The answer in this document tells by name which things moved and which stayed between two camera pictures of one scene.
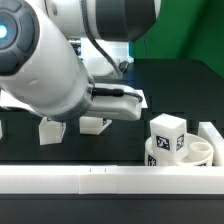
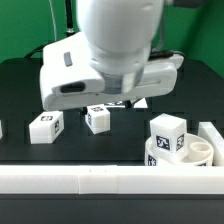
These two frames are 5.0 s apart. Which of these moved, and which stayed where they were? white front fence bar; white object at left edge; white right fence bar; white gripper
Moved: white gripper
Stayed: white object at left edge; white front fence bar; white right fence bar
